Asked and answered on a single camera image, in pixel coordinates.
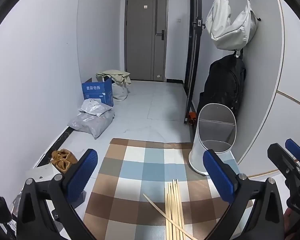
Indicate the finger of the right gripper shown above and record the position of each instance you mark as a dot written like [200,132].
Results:
[293,148]
[283,161]

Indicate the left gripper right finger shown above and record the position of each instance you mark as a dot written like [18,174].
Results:
[266,217]

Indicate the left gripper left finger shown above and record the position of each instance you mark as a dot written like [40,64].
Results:
[34,220]

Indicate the white shoulder bag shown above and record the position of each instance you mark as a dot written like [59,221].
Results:
[227,34]

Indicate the white shoe box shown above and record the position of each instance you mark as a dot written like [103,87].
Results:
[42,173]

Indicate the brown shoe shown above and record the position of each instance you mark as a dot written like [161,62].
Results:
[64,154]
[62,165]

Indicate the white utensil holder cup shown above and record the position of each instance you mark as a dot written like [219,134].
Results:
[216,130]

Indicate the plaid checked mat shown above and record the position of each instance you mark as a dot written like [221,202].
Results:
[129,192]

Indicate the grey plastic parcel bag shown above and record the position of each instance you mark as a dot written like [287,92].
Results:
[92,124]

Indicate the black backpack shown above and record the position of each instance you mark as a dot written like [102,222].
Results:
[225,83]

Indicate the orange object on floor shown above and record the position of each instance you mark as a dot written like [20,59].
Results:
[192,118]

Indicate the white plastic parcel bag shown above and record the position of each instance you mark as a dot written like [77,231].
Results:
[94,107]

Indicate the blue cardboard box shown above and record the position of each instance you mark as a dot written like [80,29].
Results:
[99,90]

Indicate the beige cloth on sack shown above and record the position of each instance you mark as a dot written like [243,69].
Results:
[120,81]

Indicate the grey door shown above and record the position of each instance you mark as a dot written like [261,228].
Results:
[145,39]

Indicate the black metal rack frame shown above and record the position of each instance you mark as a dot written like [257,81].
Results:
[195,31]

